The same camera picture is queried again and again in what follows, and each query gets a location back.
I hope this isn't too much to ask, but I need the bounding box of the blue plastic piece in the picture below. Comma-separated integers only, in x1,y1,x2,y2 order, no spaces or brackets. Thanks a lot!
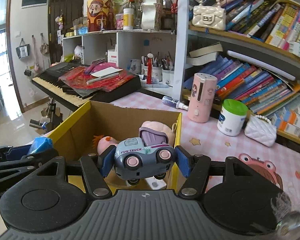
27,137,53,155

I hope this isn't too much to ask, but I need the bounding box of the grey toy truck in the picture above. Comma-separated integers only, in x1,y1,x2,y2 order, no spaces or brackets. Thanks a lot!
114,126,176,186

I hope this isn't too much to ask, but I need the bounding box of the large pink plush toy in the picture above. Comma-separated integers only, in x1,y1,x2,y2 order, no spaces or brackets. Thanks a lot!
139,121,175,146

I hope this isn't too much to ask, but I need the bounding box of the yellow cardboard box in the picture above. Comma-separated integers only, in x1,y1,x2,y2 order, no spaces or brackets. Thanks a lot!
46,100,183,193

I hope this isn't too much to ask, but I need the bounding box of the white jar green lid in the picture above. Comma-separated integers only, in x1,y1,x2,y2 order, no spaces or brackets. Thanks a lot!
217,99,248,137

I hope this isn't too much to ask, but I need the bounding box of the pink cylindrical humidifier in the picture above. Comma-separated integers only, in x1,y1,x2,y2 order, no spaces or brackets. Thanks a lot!
187,73,218,123

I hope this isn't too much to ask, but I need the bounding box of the white quilted purse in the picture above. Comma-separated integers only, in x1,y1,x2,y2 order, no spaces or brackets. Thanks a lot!
244,115,277,147

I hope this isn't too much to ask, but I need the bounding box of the black electronic keyboard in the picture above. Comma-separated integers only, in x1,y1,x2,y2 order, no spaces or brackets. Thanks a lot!
31,62,141,111

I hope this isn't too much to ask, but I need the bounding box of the red envelopes pile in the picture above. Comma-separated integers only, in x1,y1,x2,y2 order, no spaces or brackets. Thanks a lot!
59,63,135,97

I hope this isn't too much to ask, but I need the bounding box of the pink cartoon table mat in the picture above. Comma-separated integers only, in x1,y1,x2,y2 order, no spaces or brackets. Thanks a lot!
106,93,300,204

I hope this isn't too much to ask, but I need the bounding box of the red figure pen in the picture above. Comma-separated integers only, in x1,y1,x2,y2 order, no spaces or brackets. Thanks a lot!
146,53,153,85

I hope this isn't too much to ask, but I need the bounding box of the white pen cup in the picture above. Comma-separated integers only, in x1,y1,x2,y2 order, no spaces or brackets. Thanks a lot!
152,66,162,81

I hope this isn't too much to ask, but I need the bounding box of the orange white box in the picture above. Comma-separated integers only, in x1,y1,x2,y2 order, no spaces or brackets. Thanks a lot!
283,107,300,128

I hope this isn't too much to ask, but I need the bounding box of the white cube shelf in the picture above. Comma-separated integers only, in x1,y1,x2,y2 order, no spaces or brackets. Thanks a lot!
63,30,176,96

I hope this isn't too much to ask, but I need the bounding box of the wooden bookshelf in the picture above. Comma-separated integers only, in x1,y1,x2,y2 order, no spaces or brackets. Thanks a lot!
172,0,300,151

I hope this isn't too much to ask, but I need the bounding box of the cream pearl handbag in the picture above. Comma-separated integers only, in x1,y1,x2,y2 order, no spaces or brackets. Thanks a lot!
192,0,226,31

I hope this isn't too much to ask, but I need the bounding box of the red fortune god box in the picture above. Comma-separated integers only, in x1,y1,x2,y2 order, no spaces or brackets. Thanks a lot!
87,0,115,32

